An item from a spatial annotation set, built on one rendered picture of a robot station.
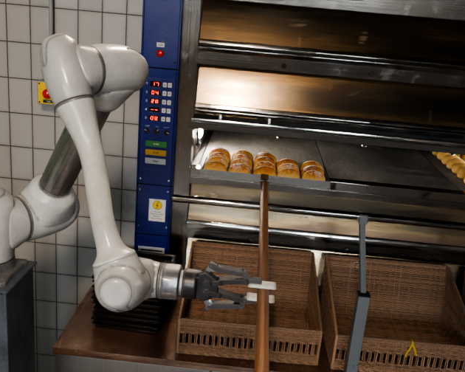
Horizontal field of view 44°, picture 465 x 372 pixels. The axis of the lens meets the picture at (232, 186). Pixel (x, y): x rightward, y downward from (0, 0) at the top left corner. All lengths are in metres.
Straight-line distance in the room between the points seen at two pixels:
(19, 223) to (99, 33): 0.95
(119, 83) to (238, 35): 0.91
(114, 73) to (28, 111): 1.12
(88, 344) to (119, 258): 1.10
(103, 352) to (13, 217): 0.70
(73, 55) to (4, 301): 0.80
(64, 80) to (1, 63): 1.18
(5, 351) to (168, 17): 1.37
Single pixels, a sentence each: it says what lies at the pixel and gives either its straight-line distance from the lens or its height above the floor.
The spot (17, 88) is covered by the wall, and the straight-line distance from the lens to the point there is 2.66.
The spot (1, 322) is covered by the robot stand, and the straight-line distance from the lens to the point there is 1.96.
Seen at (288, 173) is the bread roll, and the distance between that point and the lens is 2.43.
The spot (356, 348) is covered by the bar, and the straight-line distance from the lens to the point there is 2.19.
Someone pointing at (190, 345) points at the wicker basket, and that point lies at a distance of 2.29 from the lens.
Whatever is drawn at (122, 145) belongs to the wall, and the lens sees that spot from 2.56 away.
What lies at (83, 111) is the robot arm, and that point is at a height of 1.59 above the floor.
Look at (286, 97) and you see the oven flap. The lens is 2.45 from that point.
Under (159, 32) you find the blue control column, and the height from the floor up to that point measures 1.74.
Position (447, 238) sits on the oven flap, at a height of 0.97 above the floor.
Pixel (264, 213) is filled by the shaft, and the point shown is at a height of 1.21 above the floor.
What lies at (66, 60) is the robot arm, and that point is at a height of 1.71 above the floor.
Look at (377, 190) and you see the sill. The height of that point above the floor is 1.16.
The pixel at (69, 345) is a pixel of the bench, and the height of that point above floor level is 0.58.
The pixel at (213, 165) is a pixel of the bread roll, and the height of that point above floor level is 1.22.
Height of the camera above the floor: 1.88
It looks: 18 degrees down
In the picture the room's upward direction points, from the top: 5 degrees clockwise
